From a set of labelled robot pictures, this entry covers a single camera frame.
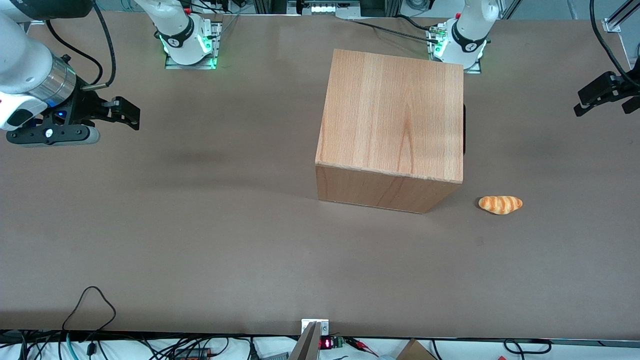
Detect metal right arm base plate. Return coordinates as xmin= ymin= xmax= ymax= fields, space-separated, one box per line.
xmin=164 ymin=20 xmax=224 ymax=70

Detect toy bread roll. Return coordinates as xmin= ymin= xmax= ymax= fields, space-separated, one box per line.
xmin=478 ymin=195 xmax=524 ymax=216

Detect wooden plank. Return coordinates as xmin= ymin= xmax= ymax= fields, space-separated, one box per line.
xmin=288 ymin=321 xmax=322 ymax=360

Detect white lit power strip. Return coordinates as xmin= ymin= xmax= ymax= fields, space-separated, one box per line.
xmin=299 ymin=0 xmax=362 ymax=17

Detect orange black device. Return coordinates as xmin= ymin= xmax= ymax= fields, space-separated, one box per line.
xmin=172 ymin=347 xmax=212 ymax=360

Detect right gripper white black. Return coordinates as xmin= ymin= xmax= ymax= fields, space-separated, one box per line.
xmin=0 ymin=86 xmax=141 ymax=146

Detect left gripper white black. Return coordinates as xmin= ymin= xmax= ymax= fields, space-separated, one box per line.
xmin=573 ymin=71 xmax=640 ymax=118

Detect black coiled cable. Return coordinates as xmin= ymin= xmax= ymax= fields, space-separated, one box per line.
xmin=503 ymin=338 xmax=552 ymax=359

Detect small metal bracket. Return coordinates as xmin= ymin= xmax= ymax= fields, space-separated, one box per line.
xmin=301 ymin=318 xmax=330 ymax=336

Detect red clip leads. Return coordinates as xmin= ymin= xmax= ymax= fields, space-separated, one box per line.
xmin=345 ymin=337 xmax=379 ymax=357

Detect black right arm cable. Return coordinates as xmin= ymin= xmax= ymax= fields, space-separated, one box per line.
xmin=45 ymin=0 xmax=117 ymax=91

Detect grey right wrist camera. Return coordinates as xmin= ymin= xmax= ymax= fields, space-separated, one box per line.
xmin=6 ymin=124 xmax=101 ymax=149

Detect aluminium frame profile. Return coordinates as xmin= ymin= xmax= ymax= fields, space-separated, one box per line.
xmin=602 ymin=0 xmax=640 ymax=34

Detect wooden drawer cabinet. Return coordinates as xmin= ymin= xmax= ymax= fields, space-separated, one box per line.
xmin=315 ymin=48 xmax=465 ymax=215

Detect black looped cable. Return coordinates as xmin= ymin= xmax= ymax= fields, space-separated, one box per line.
xmin=62 ymin=286 xmax=117 ymax=334

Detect brown cardboard piece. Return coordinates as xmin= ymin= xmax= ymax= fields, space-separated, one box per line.
xmin=397 ymin=338 xmax=439 ymax=360

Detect thin black table cable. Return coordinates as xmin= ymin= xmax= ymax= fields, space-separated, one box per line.
xmin=345 ymin=17 xmax=442 ymax=45

